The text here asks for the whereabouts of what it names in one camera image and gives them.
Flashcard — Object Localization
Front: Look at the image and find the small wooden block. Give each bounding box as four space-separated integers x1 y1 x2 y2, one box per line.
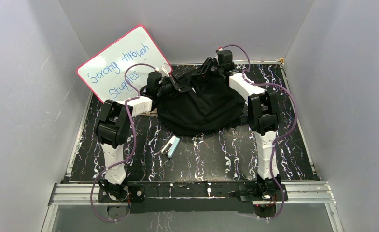
142 108 158 116

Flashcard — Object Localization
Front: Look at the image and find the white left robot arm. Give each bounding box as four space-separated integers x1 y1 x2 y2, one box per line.
95 71 191 201

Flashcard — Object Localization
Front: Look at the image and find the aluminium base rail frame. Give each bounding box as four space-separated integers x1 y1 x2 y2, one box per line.
42 181 343 232

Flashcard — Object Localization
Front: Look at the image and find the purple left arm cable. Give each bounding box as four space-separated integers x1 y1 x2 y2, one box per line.
90 63 159 224

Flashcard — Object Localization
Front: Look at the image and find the white eraser block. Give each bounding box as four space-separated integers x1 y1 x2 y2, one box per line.
161 135 181 159

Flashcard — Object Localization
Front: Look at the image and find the black student backpack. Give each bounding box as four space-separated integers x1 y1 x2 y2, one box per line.
157 70 245 136

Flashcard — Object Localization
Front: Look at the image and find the pink framed whiteboard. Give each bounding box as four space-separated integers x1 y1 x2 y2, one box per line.
77 25 170 102

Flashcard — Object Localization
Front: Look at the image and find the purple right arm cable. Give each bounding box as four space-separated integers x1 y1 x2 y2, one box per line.
221 44 299 221

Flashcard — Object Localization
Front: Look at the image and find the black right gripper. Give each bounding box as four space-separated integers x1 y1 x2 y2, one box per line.
191 58 223 84

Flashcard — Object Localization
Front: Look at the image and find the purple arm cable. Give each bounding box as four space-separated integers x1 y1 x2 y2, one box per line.
221 44 299 221
90 63 159 224

